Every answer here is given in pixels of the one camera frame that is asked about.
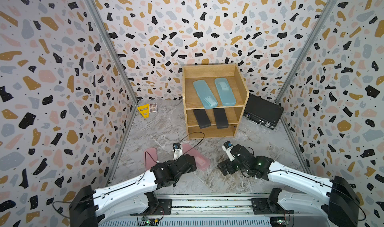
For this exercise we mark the aluminium corner post right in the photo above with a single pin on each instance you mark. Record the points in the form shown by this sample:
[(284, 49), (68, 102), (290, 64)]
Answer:
[(306, 48)]

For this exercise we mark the translucent blue pencil case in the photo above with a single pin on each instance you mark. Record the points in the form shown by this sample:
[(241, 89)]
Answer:
[(225, 92), (205, 94)]

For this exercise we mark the small card box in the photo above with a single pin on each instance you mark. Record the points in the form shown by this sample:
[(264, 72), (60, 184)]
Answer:
[(153, 108)]

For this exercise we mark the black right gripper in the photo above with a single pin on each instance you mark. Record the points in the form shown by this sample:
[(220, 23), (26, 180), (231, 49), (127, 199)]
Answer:
[(229, 164)]

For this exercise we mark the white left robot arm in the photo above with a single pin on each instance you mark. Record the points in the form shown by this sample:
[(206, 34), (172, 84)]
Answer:
[(91, 208)]

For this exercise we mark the black aluminium briefcase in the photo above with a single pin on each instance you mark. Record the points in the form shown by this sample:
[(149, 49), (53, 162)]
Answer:
[(262, 112)]

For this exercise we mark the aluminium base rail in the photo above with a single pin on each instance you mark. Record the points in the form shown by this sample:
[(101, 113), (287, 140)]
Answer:
[(217, 210)]

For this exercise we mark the aluminium corner post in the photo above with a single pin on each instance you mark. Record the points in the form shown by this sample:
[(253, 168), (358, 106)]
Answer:
[(306, 48), (106, 39)]

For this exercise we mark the yellow triangular object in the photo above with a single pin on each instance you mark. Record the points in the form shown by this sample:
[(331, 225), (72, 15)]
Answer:
[(144, 110)]

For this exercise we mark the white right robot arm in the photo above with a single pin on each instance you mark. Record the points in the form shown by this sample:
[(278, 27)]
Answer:
[(334, 199)]

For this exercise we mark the wooden three-tier shelf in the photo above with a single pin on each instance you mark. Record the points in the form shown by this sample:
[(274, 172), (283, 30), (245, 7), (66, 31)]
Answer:
[(191, 100)]

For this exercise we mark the black pencil case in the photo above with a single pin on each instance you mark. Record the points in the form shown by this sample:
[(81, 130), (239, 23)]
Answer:
[(202, 118), (220, 118)]

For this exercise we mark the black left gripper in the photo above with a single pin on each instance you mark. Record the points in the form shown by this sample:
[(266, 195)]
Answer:
[(194, 167)]

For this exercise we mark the pink pencil case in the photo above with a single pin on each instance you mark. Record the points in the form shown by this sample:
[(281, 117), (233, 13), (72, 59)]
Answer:
[(150, 158), (202, 162)]

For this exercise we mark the aluminium corner post left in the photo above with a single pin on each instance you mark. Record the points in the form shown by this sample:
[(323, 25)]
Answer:
[(106, 39)]

